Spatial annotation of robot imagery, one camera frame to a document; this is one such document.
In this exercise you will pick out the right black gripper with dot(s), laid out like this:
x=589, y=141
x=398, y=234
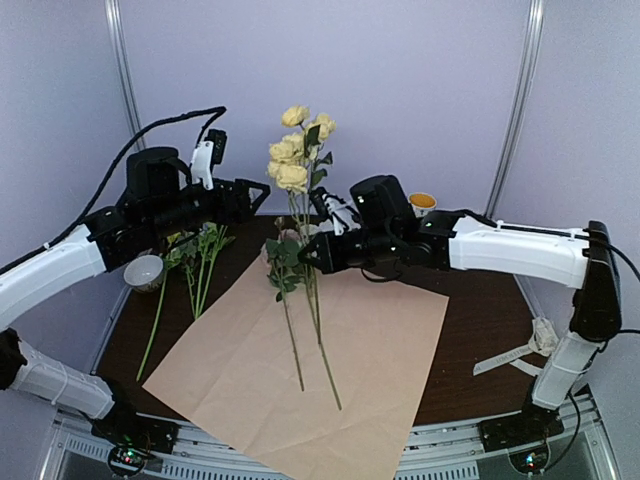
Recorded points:
x=326, y=263

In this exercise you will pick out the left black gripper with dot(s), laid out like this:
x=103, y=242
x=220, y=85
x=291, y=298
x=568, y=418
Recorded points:
x=225, y=189

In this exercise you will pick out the peach flower stem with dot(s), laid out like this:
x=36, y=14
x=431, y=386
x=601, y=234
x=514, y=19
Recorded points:
x=211, y=242

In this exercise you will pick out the cream yellow rose stem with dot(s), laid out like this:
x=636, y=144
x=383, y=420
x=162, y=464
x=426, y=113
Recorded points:
x=296, y=167

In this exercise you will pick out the white patterned mug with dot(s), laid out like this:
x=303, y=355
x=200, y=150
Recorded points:
x=422, y=203

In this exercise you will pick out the green and pink wrapping paper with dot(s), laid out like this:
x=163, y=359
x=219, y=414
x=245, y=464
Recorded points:
x=329, y=400

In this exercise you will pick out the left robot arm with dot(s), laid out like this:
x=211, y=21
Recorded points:
x=102, y=242

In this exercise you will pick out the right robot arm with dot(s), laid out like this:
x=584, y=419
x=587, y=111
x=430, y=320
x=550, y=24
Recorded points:
x=581, y=259

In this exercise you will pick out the small white tea bowl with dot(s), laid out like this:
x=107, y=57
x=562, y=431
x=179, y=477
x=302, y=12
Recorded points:
x=145, y=274

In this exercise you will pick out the white printed ribbon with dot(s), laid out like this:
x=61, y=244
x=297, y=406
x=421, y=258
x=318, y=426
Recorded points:
x=543, y=341

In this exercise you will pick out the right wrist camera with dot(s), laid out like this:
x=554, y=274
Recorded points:
x=341, y=214

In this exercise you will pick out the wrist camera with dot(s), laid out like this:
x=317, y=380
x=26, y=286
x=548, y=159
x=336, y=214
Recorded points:
x=341, y=214
x=207, y=154

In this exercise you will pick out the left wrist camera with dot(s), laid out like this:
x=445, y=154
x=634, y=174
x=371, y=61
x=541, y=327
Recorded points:
x=207, y=154

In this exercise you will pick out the right aluminium frame post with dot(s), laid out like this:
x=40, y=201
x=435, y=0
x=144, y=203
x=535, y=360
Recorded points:
x=526, y=73

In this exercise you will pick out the aluminium frame post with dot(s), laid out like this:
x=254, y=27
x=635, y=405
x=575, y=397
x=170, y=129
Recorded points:
x=118, y=42
x=526, y=73

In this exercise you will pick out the left aluminium frame post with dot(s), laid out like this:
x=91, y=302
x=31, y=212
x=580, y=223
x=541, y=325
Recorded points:
x=118, y=42

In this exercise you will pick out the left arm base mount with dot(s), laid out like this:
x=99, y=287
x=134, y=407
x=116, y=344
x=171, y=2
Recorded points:
x=123, y=426

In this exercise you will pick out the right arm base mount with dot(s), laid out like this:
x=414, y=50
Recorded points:
x=532, y=424

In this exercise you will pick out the aluminium front rail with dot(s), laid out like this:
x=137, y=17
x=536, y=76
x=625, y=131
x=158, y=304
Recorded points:
x=575, y=445

